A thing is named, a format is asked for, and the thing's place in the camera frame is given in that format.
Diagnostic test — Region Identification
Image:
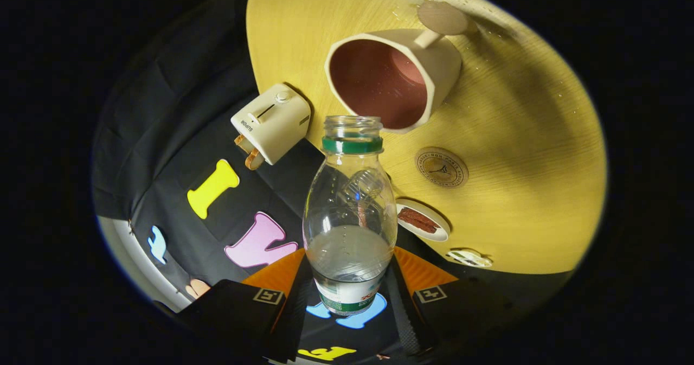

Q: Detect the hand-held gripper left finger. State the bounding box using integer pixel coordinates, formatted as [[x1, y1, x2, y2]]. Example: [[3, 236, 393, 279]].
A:
[[179, 248, 318, 363]]

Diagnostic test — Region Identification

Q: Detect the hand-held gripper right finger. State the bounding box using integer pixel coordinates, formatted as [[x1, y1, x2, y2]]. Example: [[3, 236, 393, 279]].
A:
[[382, 247, 529, 363]]

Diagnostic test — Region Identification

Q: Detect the round wooden coaster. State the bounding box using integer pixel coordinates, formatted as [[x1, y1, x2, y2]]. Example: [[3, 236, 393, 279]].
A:
[[415, 147, 469, 188]]

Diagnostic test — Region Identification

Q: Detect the wooden table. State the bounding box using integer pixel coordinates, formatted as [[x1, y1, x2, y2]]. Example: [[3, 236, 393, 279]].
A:
[[246, 0, 608, 275]]

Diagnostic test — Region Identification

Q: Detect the brown meat slice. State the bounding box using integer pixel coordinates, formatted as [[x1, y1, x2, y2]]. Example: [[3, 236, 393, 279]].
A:
[[399, 208, 440, 234]]

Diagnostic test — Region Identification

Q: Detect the white round plate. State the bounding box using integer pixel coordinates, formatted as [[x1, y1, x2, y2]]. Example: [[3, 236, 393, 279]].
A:
[[396, 198, 451, 242]]

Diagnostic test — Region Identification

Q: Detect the wire mesh holder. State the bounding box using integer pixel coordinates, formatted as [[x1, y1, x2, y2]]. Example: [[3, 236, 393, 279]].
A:
[[340, 169, 384, 203]]

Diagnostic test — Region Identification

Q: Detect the cream cup with red inside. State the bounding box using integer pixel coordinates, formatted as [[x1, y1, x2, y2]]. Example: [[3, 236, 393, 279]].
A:
[[324, 2, 470, 134]]

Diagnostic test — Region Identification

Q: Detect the white toaster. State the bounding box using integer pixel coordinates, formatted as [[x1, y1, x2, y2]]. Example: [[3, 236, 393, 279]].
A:
[[230, 83, 312, 166]]

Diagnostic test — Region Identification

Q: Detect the white divided condiment dish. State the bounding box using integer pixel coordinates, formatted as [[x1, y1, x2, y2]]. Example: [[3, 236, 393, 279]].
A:
[[446, 249, 493, 268]]

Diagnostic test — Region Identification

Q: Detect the clear plastic juice bottle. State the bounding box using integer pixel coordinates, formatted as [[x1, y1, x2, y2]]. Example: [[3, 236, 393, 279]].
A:
[[303, 116, 398, 316]]

